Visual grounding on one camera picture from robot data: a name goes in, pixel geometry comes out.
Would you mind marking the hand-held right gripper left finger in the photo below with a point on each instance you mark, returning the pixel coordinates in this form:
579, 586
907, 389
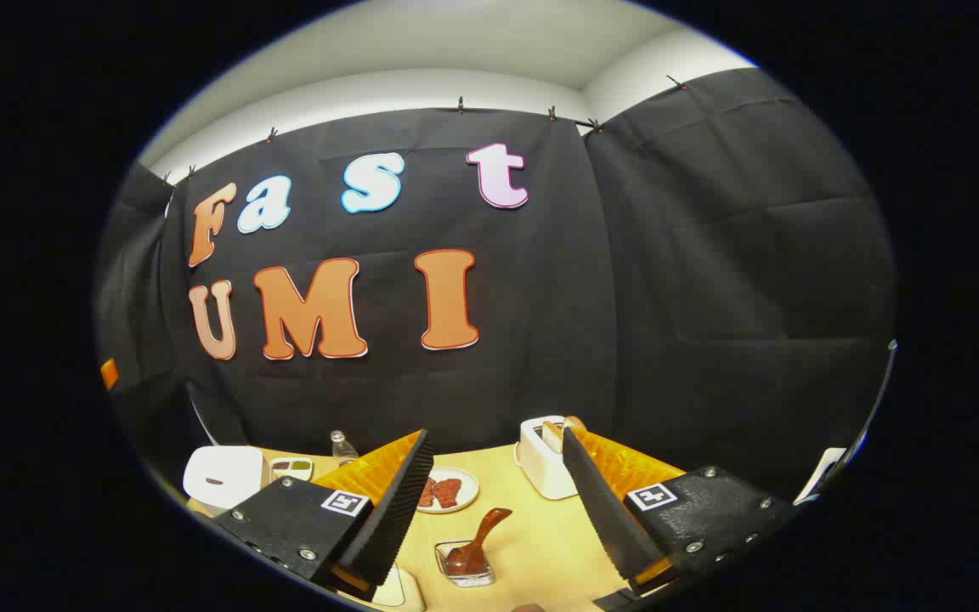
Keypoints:
392, 510

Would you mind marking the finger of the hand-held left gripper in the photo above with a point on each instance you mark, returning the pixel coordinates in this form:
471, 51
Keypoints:
109, 374

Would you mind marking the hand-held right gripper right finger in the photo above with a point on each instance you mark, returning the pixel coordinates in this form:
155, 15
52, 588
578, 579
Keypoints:
604, 510

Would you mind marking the brown wooden spoon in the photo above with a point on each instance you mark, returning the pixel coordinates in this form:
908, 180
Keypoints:
477, 540

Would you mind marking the white rice cooker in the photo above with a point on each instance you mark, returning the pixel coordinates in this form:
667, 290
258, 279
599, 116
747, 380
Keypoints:
222, 476

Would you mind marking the red meat piece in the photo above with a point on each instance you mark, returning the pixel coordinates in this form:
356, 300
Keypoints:
449, 491
426, 495

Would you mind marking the white toaster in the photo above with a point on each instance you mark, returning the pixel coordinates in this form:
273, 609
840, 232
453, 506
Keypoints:
540, 476

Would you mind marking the clear plastic water bottle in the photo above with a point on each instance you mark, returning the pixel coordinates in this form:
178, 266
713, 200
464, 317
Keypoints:
342, 449

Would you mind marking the white round plate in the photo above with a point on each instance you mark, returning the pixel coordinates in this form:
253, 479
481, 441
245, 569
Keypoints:
468, 489

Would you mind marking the white divided condiment dish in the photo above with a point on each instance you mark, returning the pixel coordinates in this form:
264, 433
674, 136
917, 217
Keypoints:
290, 468

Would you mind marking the black backdrop cloth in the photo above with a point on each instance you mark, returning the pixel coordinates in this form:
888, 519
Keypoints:
668, 297

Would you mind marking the row of black cloth clips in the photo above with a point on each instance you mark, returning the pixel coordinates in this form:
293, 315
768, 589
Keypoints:
460, 106

